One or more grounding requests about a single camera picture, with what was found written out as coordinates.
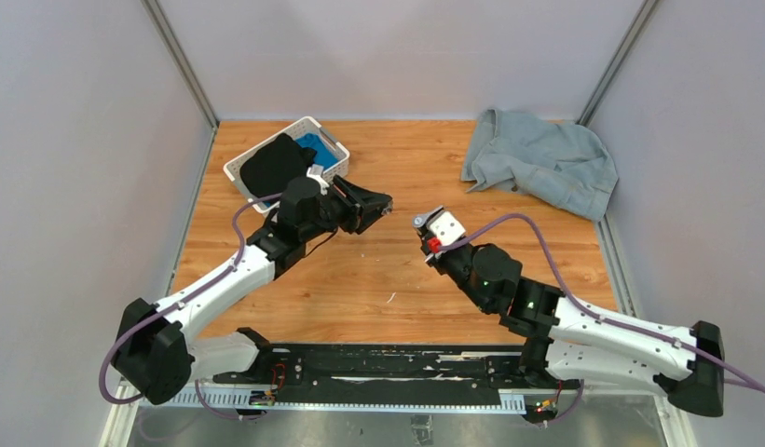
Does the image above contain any white plastic basket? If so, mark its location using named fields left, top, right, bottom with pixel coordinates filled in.
left=223, top=116, right=350, bottom=201

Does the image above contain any black cloth in basket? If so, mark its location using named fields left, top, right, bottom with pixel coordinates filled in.
left=239, top=133, right=317, bottom=197

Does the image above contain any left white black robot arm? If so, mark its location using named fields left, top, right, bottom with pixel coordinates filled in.
left=98, top=175, right=393, bottom=405

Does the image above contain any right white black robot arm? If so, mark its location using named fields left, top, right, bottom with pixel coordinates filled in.
left=421, top=237, right=724, bottom=417

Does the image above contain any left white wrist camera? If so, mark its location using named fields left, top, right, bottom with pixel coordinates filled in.
left=306, top=164, right=330, bottom=196

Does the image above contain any chrome water faucet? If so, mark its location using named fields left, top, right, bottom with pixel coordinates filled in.
left=412, top=206, right=444, bottom=235

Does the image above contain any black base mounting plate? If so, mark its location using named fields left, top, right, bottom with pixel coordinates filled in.
left=213, top=343, right=579, bottom=411

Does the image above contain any grey-blue denim garment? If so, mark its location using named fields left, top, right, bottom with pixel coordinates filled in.
left=459, top=108, right=619, bottom=222

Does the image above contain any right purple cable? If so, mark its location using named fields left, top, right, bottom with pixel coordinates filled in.
left=437, top=213, right=765, bottom=428

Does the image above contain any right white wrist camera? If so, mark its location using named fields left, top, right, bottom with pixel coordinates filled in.
left=426, top=210, right=466, bottom=247

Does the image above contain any purple cable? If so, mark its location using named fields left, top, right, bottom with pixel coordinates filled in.
left=437, top=213, right=765, bottom=428
left=98, top=192, right=284, bottom=422

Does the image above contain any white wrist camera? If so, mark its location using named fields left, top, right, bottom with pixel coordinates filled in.
left=426, top=210, right=466, bottom=247
left=306, top=164, right=330, bottom=196

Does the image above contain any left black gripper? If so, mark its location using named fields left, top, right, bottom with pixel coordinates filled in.
left=301, top=176, right=392, bottom=244

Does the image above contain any blue cloth in basket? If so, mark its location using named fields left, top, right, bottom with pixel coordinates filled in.
left=295, top=132, right=338, bottom=169

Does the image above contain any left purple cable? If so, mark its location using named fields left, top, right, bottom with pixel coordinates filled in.
left=98, top=192, right=284, bottom=422

